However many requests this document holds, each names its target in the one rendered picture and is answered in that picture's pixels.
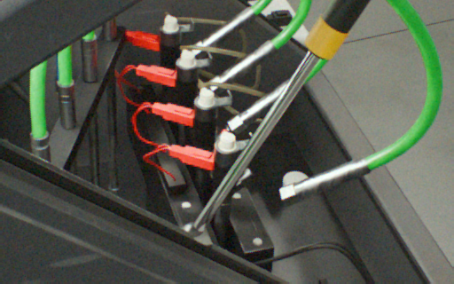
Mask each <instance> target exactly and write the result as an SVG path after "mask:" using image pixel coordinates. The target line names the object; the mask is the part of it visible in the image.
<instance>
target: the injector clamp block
mask: <svg viewBox="0 0 454 284"><path fill-rule="evenodd" d="M136 87H137V88H138V89H147V90H148V92H149V94H150V96H151V100H152V102H153V104H154V103H159V104H160V102H159V100H158V97H157V96H156V93H155V92H154V88H153V86H152V85H151V84H149V85H139V86H136ZM132 90H135V88H133V87H128V88H126V97H127V99H128V100H131V101H132ZM132 102H133V101H132ZM126 110H127V132H128V136H129V139H130V142H131V144H132V148H133V150H134V152H135V154H136V157H137V161H138V164H139V168H140V169H141V172H142V174H143V178H144V181H145V183H146V185H147V187H146V189H147V211H148V212H150V213H151V214H153V215H155V216H157V217H159V218H162V219H164V220H166V221H167V222H170V223H171V224H173V225H177V226H178V227H180V228H184V226H185V225H187V224H189V223H190V222H196V220H197V218H198V217H199V215H200V213H201V211H202V210H203V209H204V207H203V206H202V203H201V202H200V198H199V196H198V194H197V190H196V188H195V175H196V168H195V165H191V176H190V175H189V171H188V169H187V168H186V166H185V162H181V159H179V158H177V157H176V160H177V165H178V166H179V169H180V170H181V173H182V175H183V177H184V180H185V193H180V194H175V195H168V192H167V189H166V186H165V184H164V182H163V180H162V176H161V173H160V171H159V168H157V167H156V166H154V165H152V164H151V163H149V162H145V161H144V158H143V157H144V156H145V155H147V154H150V153H151V152H152V150H151V146H150V145H149V143H146V142H143V141H142V140H141V139H140V138H139V136H140V137H141V138H144V139H146V140H147V136H146V135H145V131H144V130H143V126H142V123H141V122H140V120H139V116H138V114H137V115H136V127H137V131H138V133H139V136H138V135H137V134H136V132H135V130H134V124H133V123H132V121H131V120H132V115H134V114H135V113H136V107H135V105H132V104H130V103H128V101H127V100H126ZM159 119H160V122H161V123H162V127H163V129H164V130H165V133H166V136H167V139H168V142H169V143H170V146H173V145H176V146H177V142H178V127H177V122H176V130H175V138H174V135H173V133H172V131H171V130H170V127H169V124H168V122H167V119H163V115H159ZM212 176H213V171H212V170H210V177H209V189H208V200H210V199H211V198H212V195H213V194H214V193H213V185H212ZM214 222H215V216H213V218H212V220H211V221H210V222H209V223H208V224H207V227H206V228H207V233H208V235H209V237H210V239H211V241H212V244H214V245H216V246H218V247H219V243H218V241H217V240H216V237H215V234H214ZM219 248H220V247H219ZM274 250H275V246H274V245H273V243H272V240H271V238H270V236H269V233H268V231H267V230H266V228H265V225H264V223H263V221H262V219H261V216H260V215H259V213H258V211H257V208H256V206H255V205H254V201H253V199H252V198H251V196H250V193H249V192H248V190H247V188H246V187H242V189H240V190H239V191H238V192H235V194H234V195H233V196H232V197H231V215H230V224H229V233H228V242H227V251H228V252H230V253H232V254H234V255H235V256H239V257H241V258H242V259H244V260H247V261H248V262H250V263H253V262H257V261H260V260H265V259H268V258H271V257H274ZM258 267H260V268H263V269H264V270H265V271H267V272H272V262H271V263H268V264H262V265H258Z"/></svg>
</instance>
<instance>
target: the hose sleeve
mask: <svg viewBox="0 0 454 284"><path fill-rule="evenodd" d="M365 158H366V157H365V156H363V157H359V158H357V159H354V160H353V161H352V162H345V164H342V165H339V166H337V167H335V168H333V169H329V170H327V171H325V172H321V173H318V174H317V175H315V176H312V177H307V178H305V179H304V180H301V181H299V182H297V183H295V186H294V189H295V193H296V195H297V196H298V197H299V199H305V198H307V197H309V196H312V195H315V194H317V193H321V192H323V191H325V190H327V189H330V188H334V187H335V186H337V185H341V184H345V183H346V182H348V181H350V180H355V179H356V178H360V177H363V176H364V175H367V174H369V173H371V172H372V171H371V170H370V169H369V168H368V165H367V162H366V160H365Z"/></svg>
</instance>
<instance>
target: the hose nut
mask: <svg viewBox="0 0 454 284"><path fill-rule="evenodd" d="M294 186H295V182H293V183H292V184H288V185H285V186H283V187H281V188H280V195H281V198H282V200H283V201H284V203H285V204H286V206H290V205H292V204H294V203H297V202H299V201H301V200H302V199H299V197H298V196H297V195H296V193H295V189H294Z"/></svg>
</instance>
